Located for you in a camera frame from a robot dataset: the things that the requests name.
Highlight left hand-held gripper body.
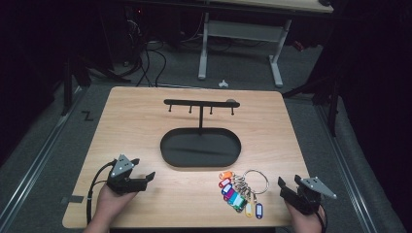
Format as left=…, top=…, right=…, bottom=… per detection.
left=106, top=153, right=140, bottom=196

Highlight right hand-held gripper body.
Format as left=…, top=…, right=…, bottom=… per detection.
left=279, top=176, right=338, bottom=216

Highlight key ring with coloured tags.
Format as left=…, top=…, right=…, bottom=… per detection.
left=218, top=169, right=270, bottom=220

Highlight black key holder with tray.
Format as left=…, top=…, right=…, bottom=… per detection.
left=159, top=98, right=243, bottom=169

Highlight person's right hand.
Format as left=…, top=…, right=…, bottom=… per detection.
left=284, top=199, right=326, bottom=233

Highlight person's left hand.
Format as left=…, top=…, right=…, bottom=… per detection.
left=94, top=183, right=139, bottom=225

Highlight grey tape strip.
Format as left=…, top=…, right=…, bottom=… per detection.
left=68, top=194, right=86, bottom=205

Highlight black metal stand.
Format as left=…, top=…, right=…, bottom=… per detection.
left=60, top=52, right=132, bottom=117
left=281, top=72, right=342, bottom=138

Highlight dark computer equipment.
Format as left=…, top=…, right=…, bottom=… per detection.
left=121, top=5, right=148, bottom=67

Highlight white-framed desk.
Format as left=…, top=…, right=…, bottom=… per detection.
left=197, top=0, right=335, bottom=89

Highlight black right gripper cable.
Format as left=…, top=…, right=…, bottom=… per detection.
left=315, top=207, right=328, bottom=233

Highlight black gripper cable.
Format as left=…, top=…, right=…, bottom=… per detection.
left=85, top=158, right=118, bottom=225
left=315, top=207, right=328, bottom=233

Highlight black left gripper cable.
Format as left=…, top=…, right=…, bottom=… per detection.
left=85, top=158, right=118, bottom=225

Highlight metal floor rail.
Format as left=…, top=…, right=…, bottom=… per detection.
left=0, top=86, right=86, bottom=233
left=314, top=104, right=379, bottom=233

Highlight black floor cables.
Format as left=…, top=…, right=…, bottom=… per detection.
left=135, top=40, right=168, bottom=88

